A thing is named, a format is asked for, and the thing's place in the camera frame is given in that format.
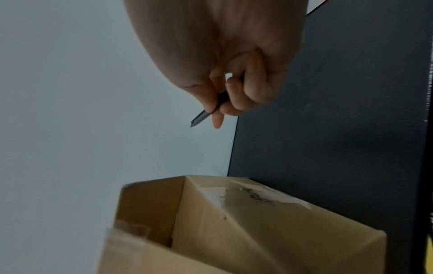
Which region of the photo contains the grey utility knife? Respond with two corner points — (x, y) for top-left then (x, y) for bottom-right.
(189, 89), (229, 128)

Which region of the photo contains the brown cardboard box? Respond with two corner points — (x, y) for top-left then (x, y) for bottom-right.
(97, 174), (387, 274)

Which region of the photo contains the person's right hand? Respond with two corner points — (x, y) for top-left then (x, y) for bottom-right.
(122, 0), (307, 130)

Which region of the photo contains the black mat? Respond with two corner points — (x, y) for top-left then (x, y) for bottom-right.
(226, 0), (433, 274)

